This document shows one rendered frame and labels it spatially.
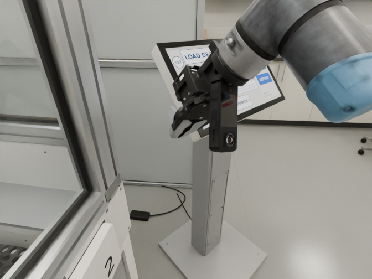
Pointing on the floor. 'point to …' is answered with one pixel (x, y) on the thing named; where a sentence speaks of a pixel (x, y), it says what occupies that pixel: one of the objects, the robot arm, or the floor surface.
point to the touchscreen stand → (211, 226)
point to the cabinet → (126, 262)
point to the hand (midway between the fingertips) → (176, 137)
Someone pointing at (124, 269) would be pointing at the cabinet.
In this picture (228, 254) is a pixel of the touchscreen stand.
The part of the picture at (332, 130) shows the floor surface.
